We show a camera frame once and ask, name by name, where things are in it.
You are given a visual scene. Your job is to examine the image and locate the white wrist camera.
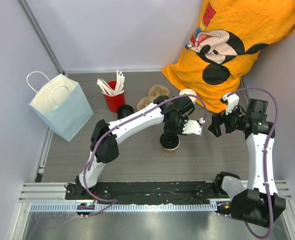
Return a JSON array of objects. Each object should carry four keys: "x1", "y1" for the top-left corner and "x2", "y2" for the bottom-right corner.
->
[
  {"x1": 221, "y1": 92, "x2": 239, "y2": 115},
  {"x1": 182, "y1": 118, "x2": 206, "y2": 136}
]

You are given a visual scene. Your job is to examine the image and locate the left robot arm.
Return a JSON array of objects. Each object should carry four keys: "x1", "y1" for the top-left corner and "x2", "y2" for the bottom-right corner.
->
[{"x1": 75, "y1": 95, "x2": 202, "y2": 200}]

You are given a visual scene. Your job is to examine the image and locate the light blue paper bag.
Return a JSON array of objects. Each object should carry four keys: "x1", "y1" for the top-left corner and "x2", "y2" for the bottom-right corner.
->
[{"x1": 26, "y1": 71, "x2": 94, "y2": 142}]

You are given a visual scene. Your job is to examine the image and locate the stack of cardboard cup carriers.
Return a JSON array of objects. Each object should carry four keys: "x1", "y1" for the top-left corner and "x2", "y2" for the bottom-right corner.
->
[{"x1": 136, "y1": 84, "x2": 170, "y2": 111}]

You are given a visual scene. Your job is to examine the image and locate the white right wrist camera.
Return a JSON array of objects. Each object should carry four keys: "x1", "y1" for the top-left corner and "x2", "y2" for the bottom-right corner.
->
[{"x1": 221, "y1": 92, "x2": 239, "y2": 115}]

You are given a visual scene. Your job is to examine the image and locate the aluminium frame rail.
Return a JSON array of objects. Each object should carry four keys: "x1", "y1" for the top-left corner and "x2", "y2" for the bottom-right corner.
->
[{"x1": 17, "y1": 0, "x2": 65, "y2": 75}]

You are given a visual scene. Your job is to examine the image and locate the black coffee cup lid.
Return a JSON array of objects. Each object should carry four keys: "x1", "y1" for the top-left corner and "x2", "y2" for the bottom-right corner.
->
[{"x1": 160, "y1": 133, "x2": 180, "y2": 150}]

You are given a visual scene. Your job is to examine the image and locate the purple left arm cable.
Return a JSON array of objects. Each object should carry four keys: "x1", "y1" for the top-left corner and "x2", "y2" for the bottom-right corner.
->
[{"x1": 83, "y1": 94, "x2": 208, "y2": 217}]

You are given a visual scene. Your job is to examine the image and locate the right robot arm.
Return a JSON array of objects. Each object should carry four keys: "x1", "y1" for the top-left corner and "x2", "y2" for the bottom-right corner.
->
[{"x1": 208, "y1": 94, "x2": 286, "y2": 228}]

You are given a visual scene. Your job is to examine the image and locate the stack of paper cups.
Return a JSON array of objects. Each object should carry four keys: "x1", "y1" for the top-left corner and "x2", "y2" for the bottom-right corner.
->
[{"x1": 179, "y1": 88, "x2": 197, "y2": 104}]

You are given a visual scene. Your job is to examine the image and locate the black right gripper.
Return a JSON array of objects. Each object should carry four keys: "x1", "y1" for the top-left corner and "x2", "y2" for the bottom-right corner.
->
[{"x1": 208, "y1": 102, "x2": 250, "y2": 137}]

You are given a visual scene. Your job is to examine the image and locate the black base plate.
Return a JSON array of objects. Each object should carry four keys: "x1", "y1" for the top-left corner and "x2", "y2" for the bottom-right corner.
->
[{"x1": 64, "y1": 181, "x2": 229, "y2": 215}]

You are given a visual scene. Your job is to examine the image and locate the brown paper cup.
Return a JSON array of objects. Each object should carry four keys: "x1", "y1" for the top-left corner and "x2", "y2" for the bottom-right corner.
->
[{"x1": 162, "y1": 147, "x2": 178, "y2": 154}]

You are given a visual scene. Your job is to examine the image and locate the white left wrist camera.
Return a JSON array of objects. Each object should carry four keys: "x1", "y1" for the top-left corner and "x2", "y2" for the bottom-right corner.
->
[{"x1": 182, "y1": 118, "x2": 206, "y2": 136}]

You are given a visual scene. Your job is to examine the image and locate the stack of black lids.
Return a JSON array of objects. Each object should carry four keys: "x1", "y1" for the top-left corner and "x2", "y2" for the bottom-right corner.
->
[{"x1": 117, "y1": 104, "x2": 135, "y2": 120}]

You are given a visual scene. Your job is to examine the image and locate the orange Mickey Mouse cloth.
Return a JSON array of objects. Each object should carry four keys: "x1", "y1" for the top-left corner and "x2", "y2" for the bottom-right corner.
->
[{"x1": 162, "y1": 0, "x2": 295, "y2": 113}]

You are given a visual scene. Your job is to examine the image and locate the red straw holder cup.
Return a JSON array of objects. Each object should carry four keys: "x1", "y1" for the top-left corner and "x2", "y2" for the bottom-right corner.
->
[{"x1": 103, "y1": 93, "x2": 126, "y2": 113}]

